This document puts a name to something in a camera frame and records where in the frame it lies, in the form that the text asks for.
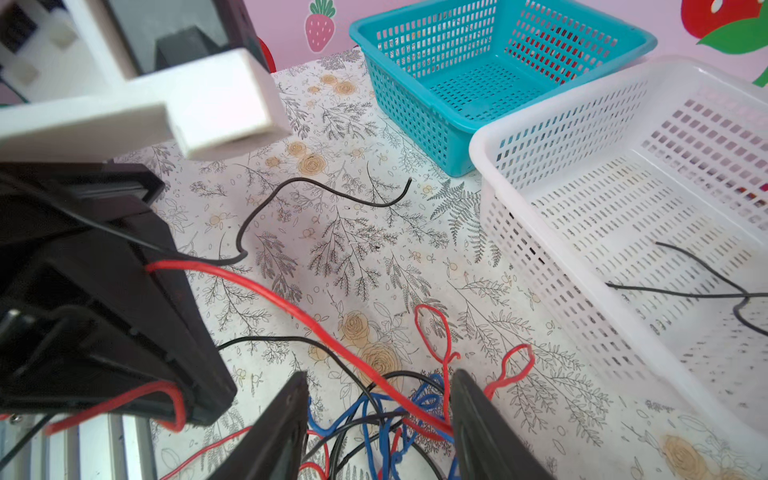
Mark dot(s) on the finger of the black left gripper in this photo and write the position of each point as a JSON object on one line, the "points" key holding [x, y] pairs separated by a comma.
{"points": [[113, 327]]}

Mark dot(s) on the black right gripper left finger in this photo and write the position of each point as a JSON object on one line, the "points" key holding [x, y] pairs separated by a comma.
{"points": [[273, 447]]}

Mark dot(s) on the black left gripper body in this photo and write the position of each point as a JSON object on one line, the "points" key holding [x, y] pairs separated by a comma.
{"points": [[113, 198]]}

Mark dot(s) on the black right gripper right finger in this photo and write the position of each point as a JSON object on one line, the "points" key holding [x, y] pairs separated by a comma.
{"points": [[486, 446]]}

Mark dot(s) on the floral table mat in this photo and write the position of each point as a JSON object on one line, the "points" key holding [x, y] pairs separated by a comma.
{"points": [[359, 228]]}

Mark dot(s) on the white middle plastic basket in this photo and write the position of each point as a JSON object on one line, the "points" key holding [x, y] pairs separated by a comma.
{"points": [[635, 207]]}

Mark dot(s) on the teal plastic basket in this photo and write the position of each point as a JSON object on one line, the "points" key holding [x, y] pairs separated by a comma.
{"points": [[443, 69]]}

